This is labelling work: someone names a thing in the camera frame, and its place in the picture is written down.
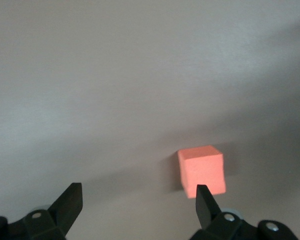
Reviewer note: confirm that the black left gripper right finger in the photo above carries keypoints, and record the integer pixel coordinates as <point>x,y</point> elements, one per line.
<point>215,225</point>

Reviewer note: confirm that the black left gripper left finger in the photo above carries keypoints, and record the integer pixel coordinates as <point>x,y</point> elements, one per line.
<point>52,220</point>

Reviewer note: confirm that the orange foam block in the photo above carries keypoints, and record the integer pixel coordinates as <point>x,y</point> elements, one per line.
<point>202,170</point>

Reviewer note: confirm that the brown table cover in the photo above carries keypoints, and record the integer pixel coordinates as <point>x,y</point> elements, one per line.
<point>65,75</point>

